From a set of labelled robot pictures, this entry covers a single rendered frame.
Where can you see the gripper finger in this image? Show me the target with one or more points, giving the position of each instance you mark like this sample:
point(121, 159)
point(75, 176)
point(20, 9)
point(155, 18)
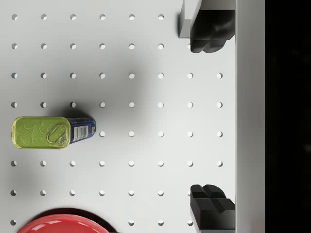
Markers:
point(213, 213)
point(211, 26)

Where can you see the flat-sided can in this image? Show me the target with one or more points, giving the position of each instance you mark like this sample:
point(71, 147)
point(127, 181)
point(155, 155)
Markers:
point(41, 132)

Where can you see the red plate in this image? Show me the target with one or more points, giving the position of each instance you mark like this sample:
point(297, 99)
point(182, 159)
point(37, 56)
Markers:
point(63, 225)

